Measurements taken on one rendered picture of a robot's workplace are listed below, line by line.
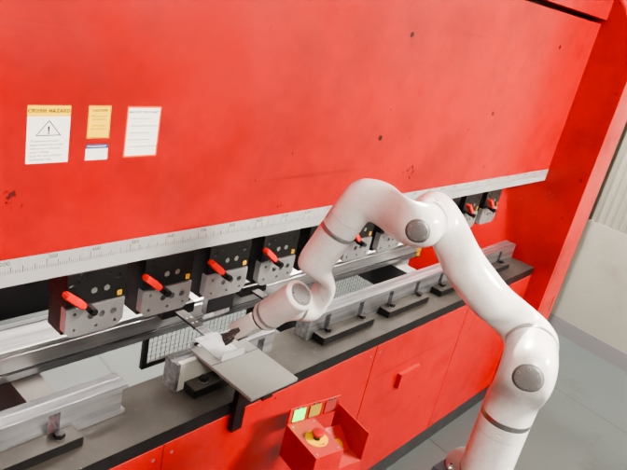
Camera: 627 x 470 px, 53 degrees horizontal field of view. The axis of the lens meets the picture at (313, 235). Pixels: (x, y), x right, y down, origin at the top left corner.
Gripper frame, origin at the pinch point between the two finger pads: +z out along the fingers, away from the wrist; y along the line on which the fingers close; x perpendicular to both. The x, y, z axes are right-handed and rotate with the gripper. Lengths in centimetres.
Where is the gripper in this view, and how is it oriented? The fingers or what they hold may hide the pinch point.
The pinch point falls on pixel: (233, 336)
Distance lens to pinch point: 183.8
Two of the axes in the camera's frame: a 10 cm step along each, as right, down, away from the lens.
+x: 4.2, 8.9, -2.0
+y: -6.6, 1.4, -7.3
